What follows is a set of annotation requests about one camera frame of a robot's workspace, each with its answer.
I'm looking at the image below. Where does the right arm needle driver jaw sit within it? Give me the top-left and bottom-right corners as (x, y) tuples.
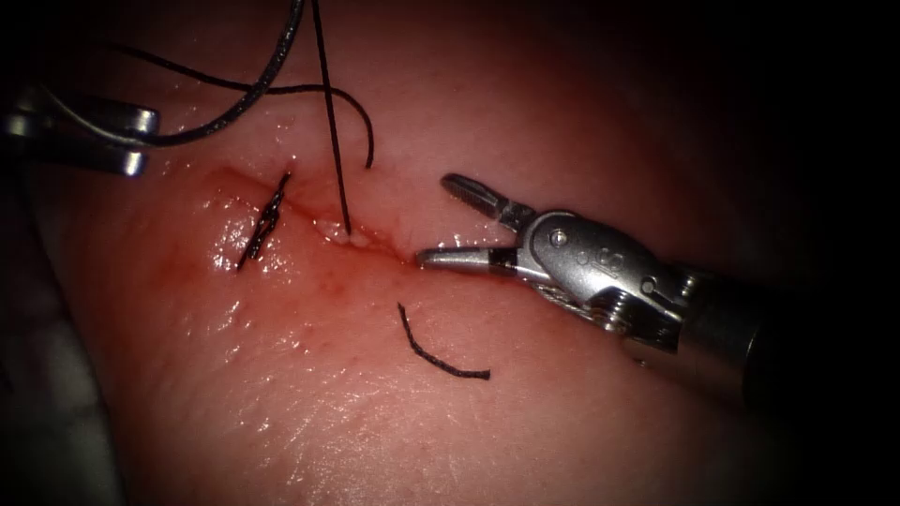
(441, 172), (538, 234)
(415, 245), (521, 277)

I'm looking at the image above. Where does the right arm needle driver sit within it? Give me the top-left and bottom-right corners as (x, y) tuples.
(515, 209), (696, 354)

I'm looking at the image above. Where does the left arm needle driver jaw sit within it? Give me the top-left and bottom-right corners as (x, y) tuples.
(1, 114), (150, 178)
(10, 93), (162, 137)

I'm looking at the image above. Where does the tissue pad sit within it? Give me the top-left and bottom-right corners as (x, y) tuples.
(27, 0), (831, 506)

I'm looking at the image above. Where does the short cut black thread piece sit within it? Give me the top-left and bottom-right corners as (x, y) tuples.
(396, 302), (493, 382)

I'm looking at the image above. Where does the black stitching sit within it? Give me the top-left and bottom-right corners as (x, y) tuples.
(235, 171), (293, 273)

